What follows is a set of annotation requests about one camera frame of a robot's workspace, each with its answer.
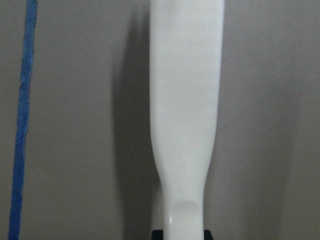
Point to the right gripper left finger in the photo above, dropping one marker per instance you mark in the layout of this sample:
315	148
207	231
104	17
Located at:
157	234

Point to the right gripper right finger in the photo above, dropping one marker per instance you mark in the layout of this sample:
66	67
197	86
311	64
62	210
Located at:
208	235

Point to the beige hand brush black bristles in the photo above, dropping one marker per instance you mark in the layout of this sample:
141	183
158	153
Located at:
185	68

